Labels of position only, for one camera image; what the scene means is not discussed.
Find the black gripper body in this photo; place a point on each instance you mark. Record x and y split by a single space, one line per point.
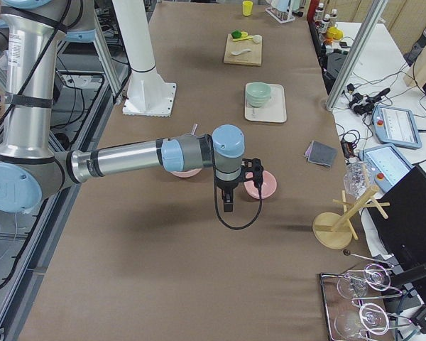
226 185

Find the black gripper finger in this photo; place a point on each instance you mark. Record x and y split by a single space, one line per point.
228 202

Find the small pink bowl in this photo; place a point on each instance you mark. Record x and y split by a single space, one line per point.
268 187

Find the white ceramic spoon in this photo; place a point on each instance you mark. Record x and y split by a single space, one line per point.
240 52

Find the large pink bowl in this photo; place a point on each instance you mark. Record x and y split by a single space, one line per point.
189 155

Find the white rabbit tray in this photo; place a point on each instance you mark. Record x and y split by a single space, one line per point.
274 111

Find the grey folded cloth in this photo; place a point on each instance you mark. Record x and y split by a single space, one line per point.
320 154

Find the stacked green bowls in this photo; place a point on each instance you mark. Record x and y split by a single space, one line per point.
257 93

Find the wooden mug tree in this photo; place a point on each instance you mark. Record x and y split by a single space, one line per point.
336 231

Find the wooden cutting board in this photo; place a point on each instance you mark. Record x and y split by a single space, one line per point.
254 58

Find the white toy steamed bun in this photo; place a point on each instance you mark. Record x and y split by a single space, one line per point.
257 39

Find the green toy lime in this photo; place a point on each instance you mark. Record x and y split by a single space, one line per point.
236 34

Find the near teach pendant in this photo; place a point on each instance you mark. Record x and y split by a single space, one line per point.
388 165

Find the teach pendant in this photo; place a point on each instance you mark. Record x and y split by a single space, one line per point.
388 165
396 126

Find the wine glass rack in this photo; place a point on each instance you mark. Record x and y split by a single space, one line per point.
353 304

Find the far teach pendant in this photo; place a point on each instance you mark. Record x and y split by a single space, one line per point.
396 126

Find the yellow plastic cup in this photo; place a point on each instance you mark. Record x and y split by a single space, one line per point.
247 7

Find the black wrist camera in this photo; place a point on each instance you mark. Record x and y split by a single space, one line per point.
252 170

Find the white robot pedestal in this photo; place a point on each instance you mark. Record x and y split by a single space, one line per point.
147 93

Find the white wire cup rack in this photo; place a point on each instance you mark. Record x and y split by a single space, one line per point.
281 10

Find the aluminium frame post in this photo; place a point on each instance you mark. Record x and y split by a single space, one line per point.
364 33

